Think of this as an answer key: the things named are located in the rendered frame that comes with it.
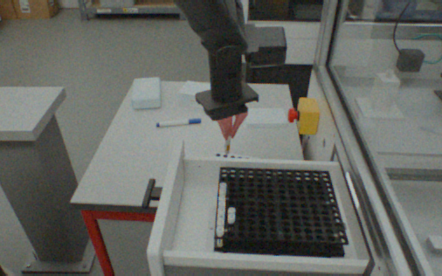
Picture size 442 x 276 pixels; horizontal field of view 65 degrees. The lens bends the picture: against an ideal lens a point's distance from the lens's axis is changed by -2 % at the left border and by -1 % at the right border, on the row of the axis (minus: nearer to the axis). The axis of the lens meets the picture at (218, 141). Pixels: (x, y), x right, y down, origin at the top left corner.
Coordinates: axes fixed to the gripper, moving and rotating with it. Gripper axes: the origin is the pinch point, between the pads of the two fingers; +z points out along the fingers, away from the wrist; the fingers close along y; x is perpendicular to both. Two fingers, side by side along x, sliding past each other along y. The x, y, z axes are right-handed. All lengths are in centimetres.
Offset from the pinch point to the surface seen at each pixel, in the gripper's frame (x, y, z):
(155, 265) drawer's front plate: -17.4, -20.8, 6.4
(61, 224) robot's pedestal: 59, -49, 67
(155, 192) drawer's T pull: -3.5, -16.8, 5.1
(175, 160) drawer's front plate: 1.8, -10.9, 3.7
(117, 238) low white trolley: 14.7, -27.4, 35.2
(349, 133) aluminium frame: -11.2, 20.2, -0.7
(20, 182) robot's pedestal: 62, -56, 44
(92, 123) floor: 171, -29, 94
